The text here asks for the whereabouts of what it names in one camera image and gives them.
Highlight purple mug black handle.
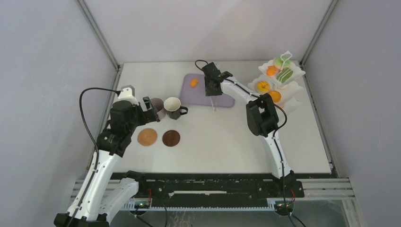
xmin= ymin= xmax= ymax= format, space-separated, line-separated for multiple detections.
xmin=151 ymin=98 xmax=166 ymax=120

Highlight black mug white inside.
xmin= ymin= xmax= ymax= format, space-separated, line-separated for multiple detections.
xmin=164 ymin=97 xmax=188 ymax=120

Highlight woven rattan coaster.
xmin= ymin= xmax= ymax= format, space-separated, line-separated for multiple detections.
xmin=137 ymin=128 xmax=157 ymax=147

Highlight steel white serving tongs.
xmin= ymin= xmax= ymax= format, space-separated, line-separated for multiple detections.
xmin=210 ymin=96 xmax=217 ymax=112

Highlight dark wooden round coaster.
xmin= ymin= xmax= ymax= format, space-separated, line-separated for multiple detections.
xmin=162 ymin=130 xmax=181 ymax=147

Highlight yellow frosted donut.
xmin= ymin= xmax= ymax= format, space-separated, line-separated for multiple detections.
xmin=255 ymin=81 xmax=271 ymax=95

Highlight orange bear cookie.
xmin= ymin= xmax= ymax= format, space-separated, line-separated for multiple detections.
xmin=266 ymin=65 xmax=278 ymax=76

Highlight white three tier stand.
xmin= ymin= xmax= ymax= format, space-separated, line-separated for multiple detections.
xmin=247 ymin=51 xmax=305 ymax=114

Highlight orange egg tart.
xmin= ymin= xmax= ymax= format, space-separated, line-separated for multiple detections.
xmin=268 ymin=90 xmax=282 ymax=103

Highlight green striped cake slice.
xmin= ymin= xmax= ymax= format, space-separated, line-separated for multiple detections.
xmin=276 ymin=68 xmax=294 ymax=84

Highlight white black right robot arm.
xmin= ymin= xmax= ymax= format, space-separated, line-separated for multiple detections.
xmin=195 ymin=60 xmax=296 ymax=197

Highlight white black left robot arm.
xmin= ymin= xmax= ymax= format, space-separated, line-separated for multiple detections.
xmin=53 ymin=97 xmax=159 ymax=227

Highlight orange star cookie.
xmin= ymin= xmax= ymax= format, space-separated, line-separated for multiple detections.
xmin=190 ymin=79 xmax=199 ymax=87

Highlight lavender serving tray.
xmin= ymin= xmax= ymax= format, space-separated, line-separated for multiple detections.
xmin=179 ymin=73 xmax=235 ymax=108

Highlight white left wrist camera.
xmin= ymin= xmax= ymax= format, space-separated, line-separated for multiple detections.
xmin=117 ymin=85 xmax=139 ymax=105

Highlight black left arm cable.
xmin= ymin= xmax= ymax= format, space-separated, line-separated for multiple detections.
xmin=78 ymin=87 xmax=121 ymax=154

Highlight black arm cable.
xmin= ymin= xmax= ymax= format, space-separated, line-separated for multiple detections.
xmin=194 ymin=60 xmax=288 ymax=201
xmin=78 ymin=87 xmax=121 ymax=154

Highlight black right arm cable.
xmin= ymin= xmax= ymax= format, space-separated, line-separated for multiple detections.
xmin=194 ymin=60 xmax=288 ymax=201

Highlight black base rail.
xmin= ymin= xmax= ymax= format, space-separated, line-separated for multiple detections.
xmin=111 ymin=171 xmax=305 ymax=209

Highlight aluminium frame post left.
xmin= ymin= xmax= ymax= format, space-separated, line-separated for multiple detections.
xmin=75 ymin=0 xmax=120 ymax=71

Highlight aluminium frame post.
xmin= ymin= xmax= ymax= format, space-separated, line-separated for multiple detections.
xmin=299 ymin=0 xmax=340 ymax=65
xmin=75 ymin=0 xmax=120 ymax=71

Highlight aluminium frame post right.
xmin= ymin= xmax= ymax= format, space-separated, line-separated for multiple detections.
xmin=299 ymin=0 xmax=340 ymax=65

